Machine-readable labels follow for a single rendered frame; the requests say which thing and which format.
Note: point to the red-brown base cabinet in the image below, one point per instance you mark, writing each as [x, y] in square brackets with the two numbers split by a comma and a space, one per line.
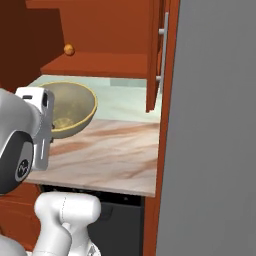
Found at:
[16, 213]

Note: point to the small orange ball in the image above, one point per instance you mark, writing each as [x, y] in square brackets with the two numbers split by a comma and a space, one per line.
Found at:
[69, 49]

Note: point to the grey fridge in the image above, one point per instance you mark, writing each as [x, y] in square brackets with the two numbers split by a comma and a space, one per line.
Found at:
[213, 133]

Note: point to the black dishwasher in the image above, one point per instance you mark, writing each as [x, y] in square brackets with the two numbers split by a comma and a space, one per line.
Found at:
[120, 223]

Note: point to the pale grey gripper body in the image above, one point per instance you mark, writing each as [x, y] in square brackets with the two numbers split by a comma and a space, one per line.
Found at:
[43, 143]

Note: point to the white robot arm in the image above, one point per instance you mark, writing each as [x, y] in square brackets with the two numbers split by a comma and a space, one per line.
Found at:
[13, 126]

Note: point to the red-brown cabinet door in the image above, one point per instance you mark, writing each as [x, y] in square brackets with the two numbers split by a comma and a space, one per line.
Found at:
[152, 50]

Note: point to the olive bowl with yellow rim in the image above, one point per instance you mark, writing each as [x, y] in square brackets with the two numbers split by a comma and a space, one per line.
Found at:
[71, 106]

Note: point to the red-brown open wall cabinet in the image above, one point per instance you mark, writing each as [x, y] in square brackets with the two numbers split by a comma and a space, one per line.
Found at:
[100, 36]

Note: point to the red-brown tall side panel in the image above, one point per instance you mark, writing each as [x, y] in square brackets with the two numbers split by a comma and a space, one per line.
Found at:
[166, 133]

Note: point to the dark red-brown cabinet panel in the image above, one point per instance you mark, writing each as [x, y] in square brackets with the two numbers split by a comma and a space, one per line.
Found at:
[23, 40]

